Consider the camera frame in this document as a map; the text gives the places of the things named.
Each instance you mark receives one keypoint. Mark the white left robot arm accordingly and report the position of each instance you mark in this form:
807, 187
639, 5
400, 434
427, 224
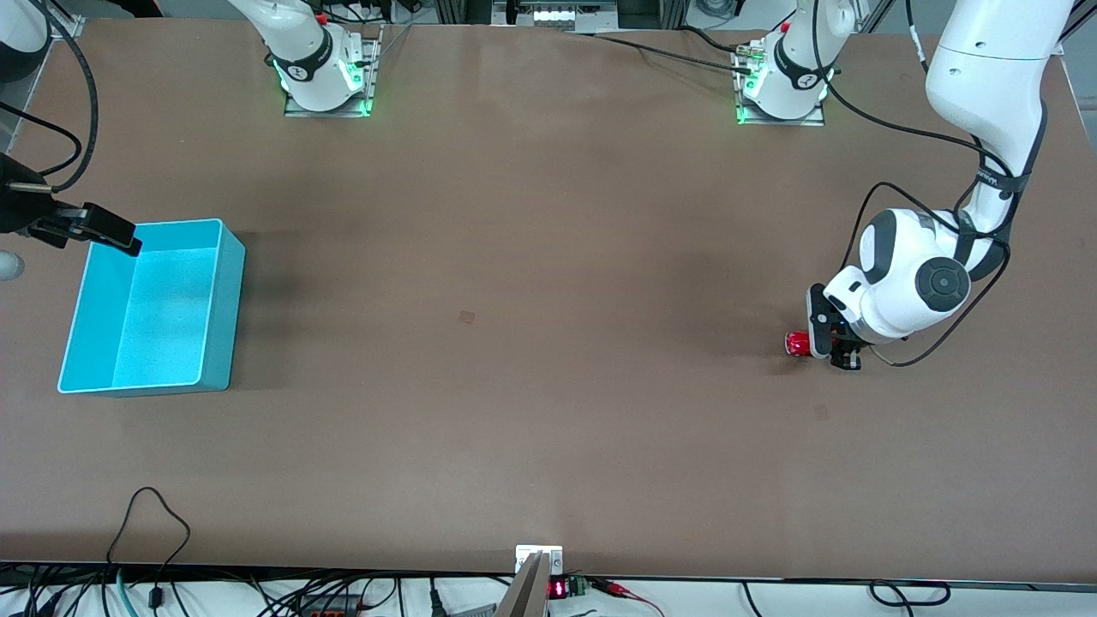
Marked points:
986, 86

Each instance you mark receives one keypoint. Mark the grey front camera mount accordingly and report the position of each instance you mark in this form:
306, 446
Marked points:
527, 591

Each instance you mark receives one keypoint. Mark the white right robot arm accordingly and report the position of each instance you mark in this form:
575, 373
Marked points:
313, 60

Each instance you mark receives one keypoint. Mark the orange power strip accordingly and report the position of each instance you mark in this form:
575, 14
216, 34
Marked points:
330, 612

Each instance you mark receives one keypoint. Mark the red beetle toy car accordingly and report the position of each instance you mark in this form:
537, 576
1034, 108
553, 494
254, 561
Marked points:
797, 344

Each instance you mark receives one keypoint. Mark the blue plastic box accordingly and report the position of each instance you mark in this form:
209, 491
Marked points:
163, 317

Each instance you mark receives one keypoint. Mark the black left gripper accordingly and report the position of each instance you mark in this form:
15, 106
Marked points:
847, 355

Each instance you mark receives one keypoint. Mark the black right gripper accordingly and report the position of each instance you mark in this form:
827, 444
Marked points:
19, 208

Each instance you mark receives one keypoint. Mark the red digit display module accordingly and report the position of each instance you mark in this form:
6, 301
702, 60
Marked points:
559, 589

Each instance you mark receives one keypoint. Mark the lit white background device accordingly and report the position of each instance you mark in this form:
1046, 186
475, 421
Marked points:
566, 14

